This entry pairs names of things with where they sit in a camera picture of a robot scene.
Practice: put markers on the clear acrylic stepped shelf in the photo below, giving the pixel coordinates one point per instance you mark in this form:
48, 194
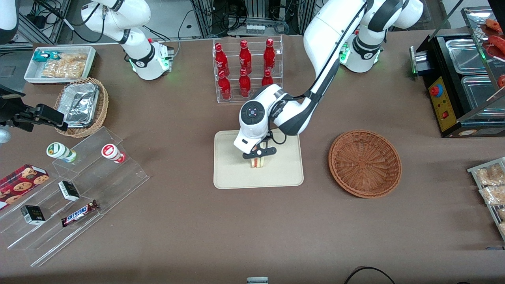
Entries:
110, 185

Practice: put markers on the snickers chocolate bar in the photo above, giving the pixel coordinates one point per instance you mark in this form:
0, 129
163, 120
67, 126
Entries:
79, 213

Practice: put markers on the triangular sandwich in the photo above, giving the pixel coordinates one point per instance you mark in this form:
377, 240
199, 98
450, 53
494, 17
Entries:
258, 163

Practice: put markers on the black food warmer machine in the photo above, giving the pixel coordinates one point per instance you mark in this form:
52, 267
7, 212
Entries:
444, 110

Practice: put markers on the tray of packaged snacks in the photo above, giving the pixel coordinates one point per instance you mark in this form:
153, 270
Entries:
473, 169

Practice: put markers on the red sausage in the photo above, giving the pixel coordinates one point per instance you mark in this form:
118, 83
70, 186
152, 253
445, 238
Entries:
498, 41

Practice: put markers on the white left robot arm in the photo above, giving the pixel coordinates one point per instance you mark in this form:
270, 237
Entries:
327, 31

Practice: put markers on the large round brown wicker basket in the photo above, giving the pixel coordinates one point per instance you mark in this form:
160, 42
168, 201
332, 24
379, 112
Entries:
365, 163

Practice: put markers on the clear acrylic bottle rack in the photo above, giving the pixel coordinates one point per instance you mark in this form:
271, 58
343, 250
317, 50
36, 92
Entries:
232, 98

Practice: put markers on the red cookie box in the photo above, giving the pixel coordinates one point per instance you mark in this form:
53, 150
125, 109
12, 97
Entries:
21, 183

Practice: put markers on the small oval wicker basket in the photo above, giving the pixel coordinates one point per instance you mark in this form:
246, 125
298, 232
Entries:
103, 102

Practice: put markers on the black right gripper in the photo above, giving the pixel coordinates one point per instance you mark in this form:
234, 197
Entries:
20, 116

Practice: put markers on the red lid yoghurt cup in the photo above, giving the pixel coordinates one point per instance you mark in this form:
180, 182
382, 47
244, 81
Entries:
110, 151

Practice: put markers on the clear bag of fried snacks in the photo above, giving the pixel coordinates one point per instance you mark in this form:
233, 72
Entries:
494, 195
502, 214
491, 174

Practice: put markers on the silver foil tray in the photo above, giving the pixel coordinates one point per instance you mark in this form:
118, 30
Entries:
81, 104

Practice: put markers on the green lid yoghurt cup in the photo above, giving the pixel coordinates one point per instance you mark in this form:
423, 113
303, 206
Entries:
59, 150

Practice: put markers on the red cola bottle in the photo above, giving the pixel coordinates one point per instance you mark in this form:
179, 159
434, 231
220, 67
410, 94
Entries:
244, 83
221, 59
267, 79
245, 56
269, 54
224, 86

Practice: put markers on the steel warmer pan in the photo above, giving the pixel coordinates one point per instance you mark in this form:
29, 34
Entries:
465, 55
479, 96

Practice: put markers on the white power strip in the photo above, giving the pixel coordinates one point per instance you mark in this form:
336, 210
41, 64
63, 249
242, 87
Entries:
255, 28

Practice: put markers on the green snack packet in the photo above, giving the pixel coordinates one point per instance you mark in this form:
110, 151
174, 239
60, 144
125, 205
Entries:
42, 56

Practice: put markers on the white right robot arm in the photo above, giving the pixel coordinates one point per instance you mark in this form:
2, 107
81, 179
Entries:
136, 51

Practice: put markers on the white rectangular snack bin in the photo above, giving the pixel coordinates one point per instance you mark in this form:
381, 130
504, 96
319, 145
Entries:
31, 75

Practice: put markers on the beige rectangular serving tray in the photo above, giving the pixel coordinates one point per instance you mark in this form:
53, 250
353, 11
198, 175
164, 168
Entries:
284, 169

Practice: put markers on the clear bag of chips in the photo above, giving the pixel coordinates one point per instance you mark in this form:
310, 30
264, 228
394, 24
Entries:
65, 66

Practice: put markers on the small grey white device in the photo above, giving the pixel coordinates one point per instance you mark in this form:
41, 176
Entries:
257, 280

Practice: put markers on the small black white box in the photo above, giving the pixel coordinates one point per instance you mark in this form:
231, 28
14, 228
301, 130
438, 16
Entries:
69, 190

